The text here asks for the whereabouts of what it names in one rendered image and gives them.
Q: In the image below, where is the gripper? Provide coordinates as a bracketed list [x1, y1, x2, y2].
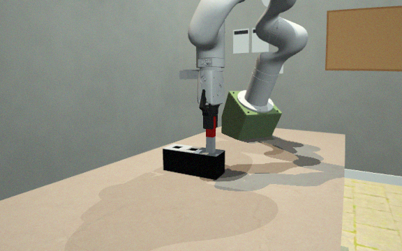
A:
[198, 69, 224, 130]

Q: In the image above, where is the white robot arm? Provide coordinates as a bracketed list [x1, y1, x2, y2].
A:
[179, 0, 308, 113]

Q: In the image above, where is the grey and red pin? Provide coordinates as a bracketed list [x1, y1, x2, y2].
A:
[206, 116, 216, 153]

